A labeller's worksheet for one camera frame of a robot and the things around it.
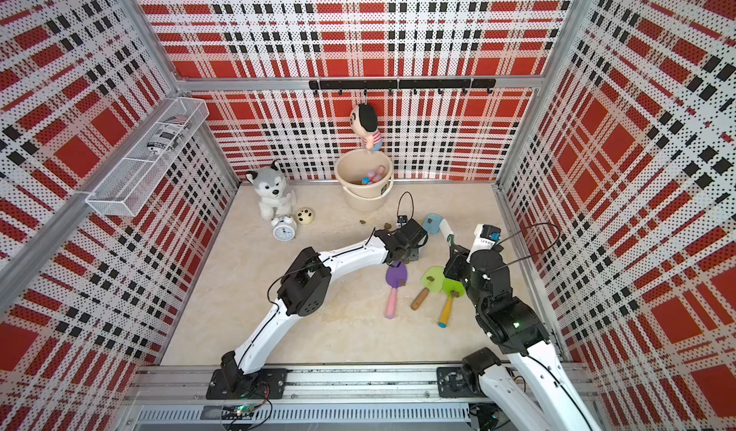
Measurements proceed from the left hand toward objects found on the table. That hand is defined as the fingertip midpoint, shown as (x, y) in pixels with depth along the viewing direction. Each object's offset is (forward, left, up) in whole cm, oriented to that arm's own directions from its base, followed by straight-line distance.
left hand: (413, 249), depth 98 cm
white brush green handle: (-7, -8, +21) cm, 24 cm away
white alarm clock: (+6, +45, +5) cm, 46 cm away
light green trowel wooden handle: (-10, -6, -2) cm, 12 cm away
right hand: (-14, -9, +24) cm, 29 cm away
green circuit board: (-46, +45, 0) cm, 64 cm away
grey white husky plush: (+16, +49, +16) cm, 54 cm away
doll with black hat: (+29, +16, +33) cm, 47 cm away
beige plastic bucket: (+22, +16, +14) cm, 31 cm away
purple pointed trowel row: (-10, +7, -1) cm, 12 cm away
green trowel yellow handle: (-14, -12, -2) cm, 18 cm away
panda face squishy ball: (+15, +40, +1) cm, 43 cm away
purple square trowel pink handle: (+28, +11, +11) cm, 32 cm away
